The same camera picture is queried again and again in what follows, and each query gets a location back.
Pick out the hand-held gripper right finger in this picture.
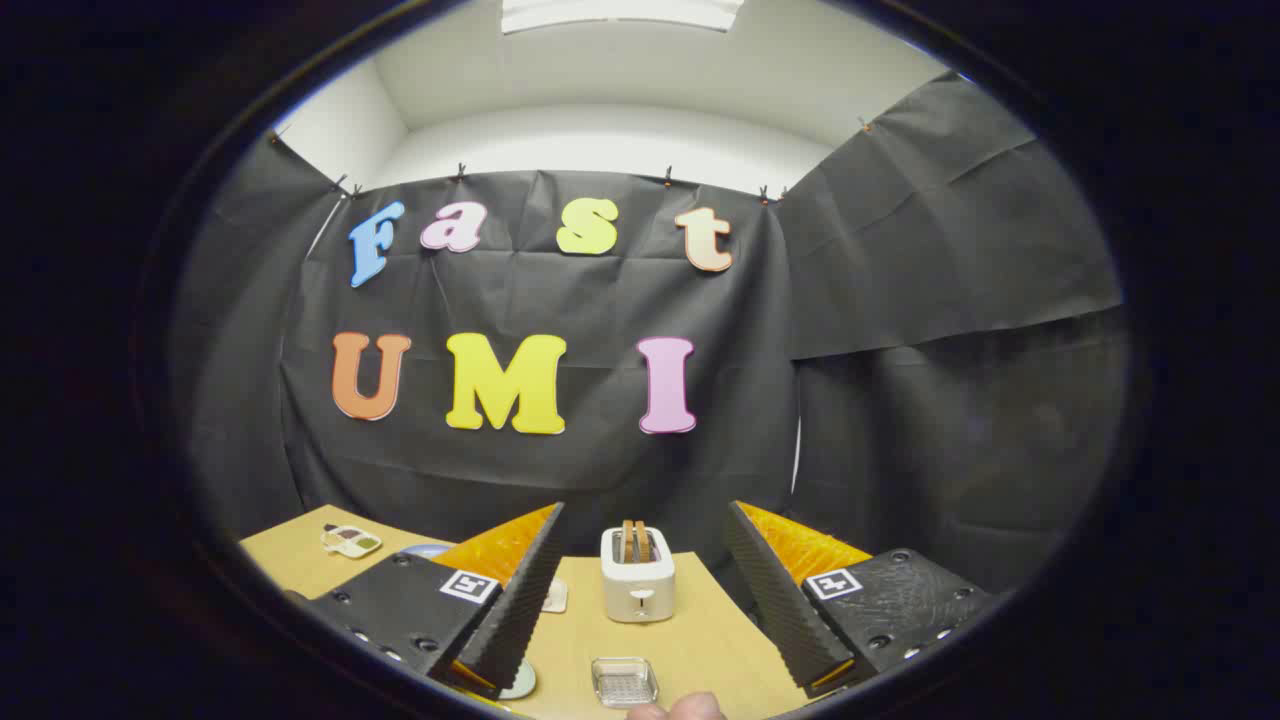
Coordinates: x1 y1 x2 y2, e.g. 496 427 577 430
725 500 1001 699

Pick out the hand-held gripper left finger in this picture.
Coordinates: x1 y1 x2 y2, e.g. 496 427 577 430
285 502 566 701

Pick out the white toaster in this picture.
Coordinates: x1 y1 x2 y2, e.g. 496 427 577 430
600 522 676 624

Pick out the ceiling light panel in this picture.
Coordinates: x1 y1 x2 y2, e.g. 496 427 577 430
500 0 746 34

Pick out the metal wire basket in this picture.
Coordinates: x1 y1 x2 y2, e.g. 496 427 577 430
590 656 659 709

